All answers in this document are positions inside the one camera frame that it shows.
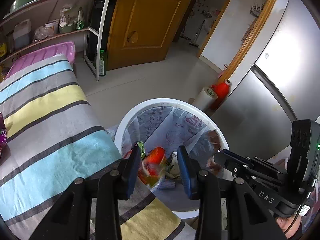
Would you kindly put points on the silver refrigerator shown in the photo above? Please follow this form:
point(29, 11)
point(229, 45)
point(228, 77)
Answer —
point(276, 84)

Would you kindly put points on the metal kitchen shelf rack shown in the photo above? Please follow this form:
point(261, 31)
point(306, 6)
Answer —
point(43, 28)

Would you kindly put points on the purple snack wrapper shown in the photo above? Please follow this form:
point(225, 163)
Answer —
point(3, 132)

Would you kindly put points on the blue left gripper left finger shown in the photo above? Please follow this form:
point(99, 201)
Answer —
point(129, 174)

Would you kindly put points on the green glass bottle on floor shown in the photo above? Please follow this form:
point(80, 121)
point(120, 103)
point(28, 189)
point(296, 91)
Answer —
point(102, 67)

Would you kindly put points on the white plastic bucket on shelf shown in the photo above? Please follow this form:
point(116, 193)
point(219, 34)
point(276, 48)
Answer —
point(53, 25)

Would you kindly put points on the pink plastic tray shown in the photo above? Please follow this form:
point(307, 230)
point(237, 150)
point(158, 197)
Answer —
point(65, 48)

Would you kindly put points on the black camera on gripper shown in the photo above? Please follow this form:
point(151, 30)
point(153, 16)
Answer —
point(303, 152)

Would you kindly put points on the red thermos bottle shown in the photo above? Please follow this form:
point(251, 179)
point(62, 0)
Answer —
point(221, 90)

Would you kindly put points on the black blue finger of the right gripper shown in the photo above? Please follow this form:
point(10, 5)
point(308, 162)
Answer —
point(230, 161)

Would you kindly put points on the clear orange snack bag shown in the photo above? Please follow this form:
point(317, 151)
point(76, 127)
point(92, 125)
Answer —
point(151, 174)

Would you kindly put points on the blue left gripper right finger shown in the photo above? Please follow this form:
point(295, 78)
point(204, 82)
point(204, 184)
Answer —
point(188, 173)

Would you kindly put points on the white plastic jerrycan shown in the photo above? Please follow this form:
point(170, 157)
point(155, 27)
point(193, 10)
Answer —
point(22, 34)

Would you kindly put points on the person's right hand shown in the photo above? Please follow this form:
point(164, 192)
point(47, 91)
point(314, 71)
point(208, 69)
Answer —
point(296, 229)

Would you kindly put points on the wooden door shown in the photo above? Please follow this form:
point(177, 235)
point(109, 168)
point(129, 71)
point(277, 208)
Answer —
point(142, 31)

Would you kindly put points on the striped tablecloth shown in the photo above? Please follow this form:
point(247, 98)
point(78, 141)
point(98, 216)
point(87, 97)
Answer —
point(53, 137)

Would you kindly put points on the red wrapper in bin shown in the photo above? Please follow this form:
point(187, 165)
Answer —
point(156, 156)

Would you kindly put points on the white plastic bag on shelf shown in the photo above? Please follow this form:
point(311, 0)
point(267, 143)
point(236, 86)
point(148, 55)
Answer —
point(68, 15)

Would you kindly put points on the white trash bin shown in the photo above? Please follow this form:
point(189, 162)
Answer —
point(168, 124)

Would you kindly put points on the green bottle on shelf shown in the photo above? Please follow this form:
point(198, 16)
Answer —
point(80, 20)

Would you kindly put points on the white tape roll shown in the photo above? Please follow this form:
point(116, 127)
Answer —
point(205, 99)

